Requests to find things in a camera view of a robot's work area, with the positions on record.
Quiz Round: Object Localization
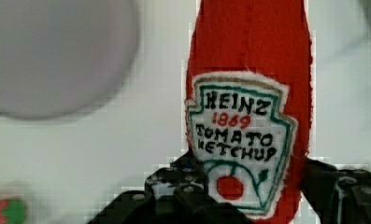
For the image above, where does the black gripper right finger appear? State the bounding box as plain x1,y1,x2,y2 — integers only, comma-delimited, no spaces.
301,159,371,224

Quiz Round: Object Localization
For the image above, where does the lavender round plate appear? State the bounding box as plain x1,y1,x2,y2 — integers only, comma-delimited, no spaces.
0,0,138,119

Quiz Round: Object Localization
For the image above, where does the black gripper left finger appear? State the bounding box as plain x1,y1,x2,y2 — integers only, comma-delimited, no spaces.
87,152,253,224

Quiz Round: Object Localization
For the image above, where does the red strawberry toy upper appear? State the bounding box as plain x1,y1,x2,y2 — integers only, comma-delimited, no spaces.
0,199,27,224

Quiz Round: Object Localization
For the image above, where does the red plush ketchup bottle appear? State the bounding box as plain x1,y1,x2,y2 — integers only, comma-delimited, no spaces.
185,0,313,224

